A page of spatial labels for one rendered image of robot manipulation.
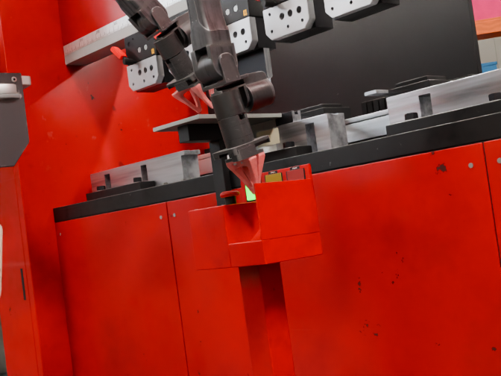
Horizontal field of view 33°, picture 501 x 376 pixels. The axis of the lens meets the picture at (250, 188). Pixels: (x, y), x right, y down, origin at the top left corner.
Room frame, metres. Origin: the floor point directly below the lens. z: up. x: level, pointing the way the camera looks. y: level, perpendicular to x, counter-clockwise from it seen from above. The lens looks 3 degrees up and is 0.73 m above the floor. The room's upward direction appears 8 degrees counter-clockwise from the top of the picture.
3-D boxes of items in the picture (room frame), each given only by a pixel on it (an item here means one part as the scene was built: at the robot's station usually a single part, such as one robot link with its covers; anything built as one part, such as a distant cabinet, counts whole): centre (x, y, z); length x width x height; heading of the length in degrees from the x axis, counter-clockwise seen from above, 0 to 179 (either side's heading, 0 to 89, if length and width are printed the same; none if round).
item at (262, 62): (2.17, -0.05, 1.13); 0.10 x 0.02 x 0.10; 42
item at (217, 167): (2.05, 0.09, 0.88); 0.14 x 0.04 x 0.22; 132
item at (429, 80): (2.04, -0.40, 1.01); 0.26 x 0.12 x 0.05; 132
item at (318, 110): (2.29, -0.17, 1.01); 0.26 x 0.12 x 0.05; 132
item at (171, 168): (2.58, 0.32, 0.92); 0.50 x 0.06 x 0.10; 42
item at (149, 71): (2.48, 0.24, 1.26); 0.15 x 0.09 x 0.17; 42
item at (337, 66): (2.69, -0.27, 1.12); 1.13 x 0.02 x 0.44; 42
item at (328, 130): (2.13, -0.09, 0.92); 0.39 x 0.06 x 0.10; 42
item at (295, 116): (2.15, -0.07, 0.99); 0.20 x 0.03 x 0.03; 42
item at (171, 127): (2.07, 0.06, 1.00); 0.26 x 0.18 x 0.01; 132
